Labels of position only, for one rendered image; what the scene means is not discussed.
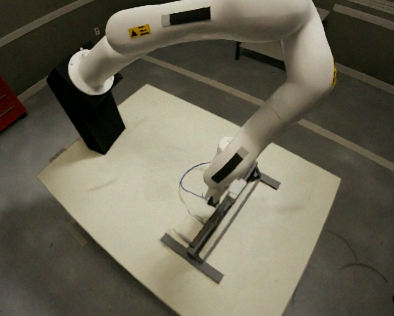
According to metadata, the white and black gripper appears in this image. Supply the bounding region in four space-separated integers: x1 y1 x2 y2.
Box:
205 187 226 208

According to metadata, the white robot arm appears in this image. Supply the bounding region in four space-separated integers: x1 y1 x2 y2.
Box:
68 0 337 203

